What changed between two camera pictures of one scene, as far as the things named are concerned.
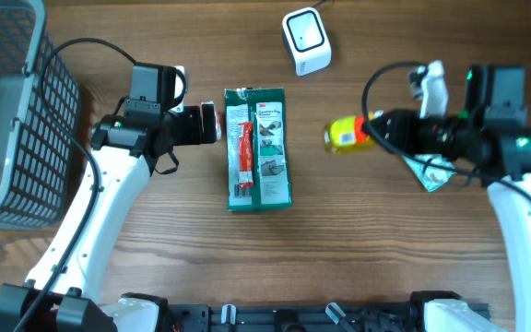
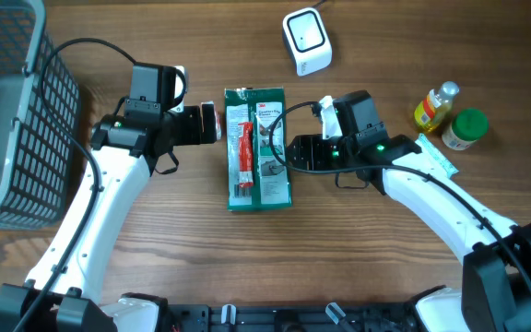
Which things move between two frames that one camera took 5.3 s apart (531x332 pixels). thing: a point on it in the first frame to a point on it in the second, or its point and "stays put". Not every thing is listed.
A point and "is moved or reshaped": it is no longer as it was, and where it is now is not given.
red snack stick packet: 245,137 stays put
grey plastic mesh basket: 21,154 stays put
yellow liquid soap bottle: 347,135 is moved or reshaped
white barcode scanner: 306,41 stays put
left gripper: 206,123 stays put
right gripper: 402,129 to 302,143
